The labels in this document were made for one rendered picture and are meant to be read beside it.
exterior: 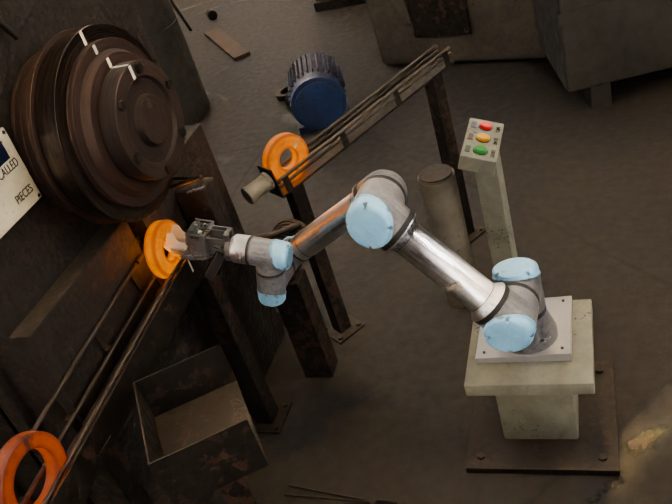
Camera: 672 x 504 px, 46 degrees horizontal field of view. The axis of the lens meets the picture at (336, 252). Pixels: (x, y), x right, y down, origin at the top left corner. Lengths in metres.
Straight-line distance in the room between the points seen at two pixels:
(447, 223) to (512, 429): 0.70
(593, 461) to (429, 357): 0.66
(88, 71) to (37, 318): 0.56
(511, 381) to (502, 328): 0.23
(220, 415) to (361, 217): 0.54
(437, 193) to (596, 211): 0.84
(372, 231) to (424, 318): 1.02
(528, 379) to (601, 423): 0.34
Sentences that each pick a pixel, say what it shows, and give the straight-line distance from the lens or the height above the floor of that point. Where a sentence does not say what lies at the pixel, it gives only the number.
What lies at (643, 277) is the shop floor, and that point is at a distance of 2.81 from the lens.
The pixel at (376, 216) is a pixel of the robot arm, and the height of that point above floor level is 0.84.
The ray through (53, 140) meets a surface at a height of 1.19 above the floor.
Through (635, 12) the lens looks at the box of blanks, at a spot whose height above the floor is 0.41.
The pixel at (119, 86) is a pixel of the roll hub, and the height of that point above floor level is 1.23.
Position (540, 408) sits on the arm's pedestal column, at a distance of 2.20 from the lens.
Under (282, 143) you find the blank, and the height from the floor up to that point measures 0.76.
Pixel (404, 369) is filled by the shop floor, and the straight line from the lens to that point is 2.60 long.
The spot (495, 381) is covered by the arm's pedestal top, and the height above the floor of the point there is 0.30.
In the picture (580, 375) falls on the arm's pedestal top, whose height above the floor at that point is 0.30.
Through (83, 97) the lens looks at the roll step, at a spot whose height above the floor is 1.24.
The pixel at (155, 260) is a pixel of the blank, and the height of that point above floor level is 0.76.
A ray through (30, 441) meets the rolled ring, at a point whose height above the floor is 0.77.
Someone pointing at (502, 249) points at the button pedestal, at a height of 0.21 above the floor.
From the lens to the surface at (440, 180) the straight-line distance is 2.48.
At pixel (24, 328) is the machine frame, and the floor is 0.87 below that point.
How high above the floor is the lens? 1.76
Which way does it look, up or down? 33 degrees down
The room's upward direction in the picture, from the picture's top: 18 degrees counter-clockwise
